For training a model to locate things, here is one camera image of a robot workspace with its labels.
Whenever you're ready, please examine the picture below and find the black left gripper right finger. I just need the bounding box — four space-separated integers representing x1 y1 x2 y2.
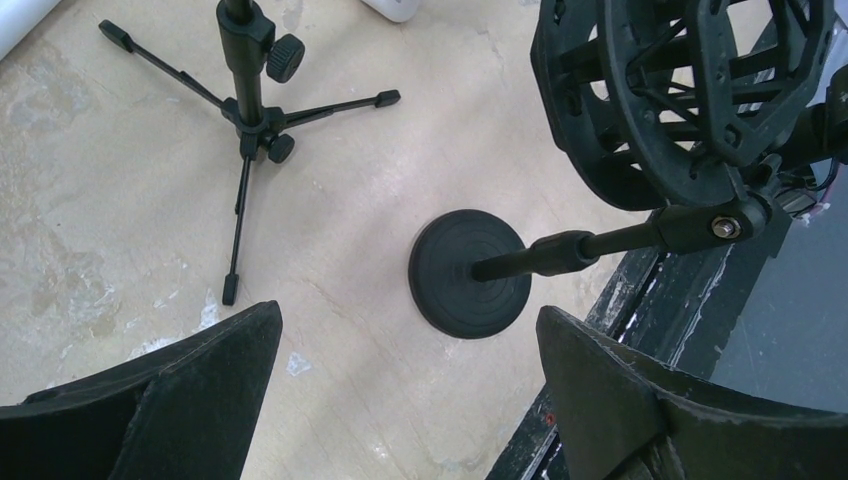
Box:
536 306 847 479

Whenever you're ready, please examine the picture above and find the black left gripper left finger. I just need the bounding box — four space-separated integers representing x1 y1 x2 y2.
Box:
1 301 283 479

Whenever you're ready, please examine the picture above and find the black round-base mic stand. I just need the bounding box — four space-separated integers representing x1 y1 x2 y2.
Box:
408 1 847 339

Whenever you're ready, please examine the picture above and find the black tripod mic stand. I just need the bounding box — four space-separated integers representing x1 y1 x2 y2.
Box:
98 1 401 306

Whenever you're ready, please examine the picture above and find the black table edge rail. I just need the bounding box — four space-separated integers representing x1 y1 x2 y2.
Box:
486 152 848 480

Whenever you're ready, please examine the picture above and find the white PVC pipe frame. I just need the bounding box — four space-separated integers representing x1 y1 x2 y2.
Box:
1 0 421 60

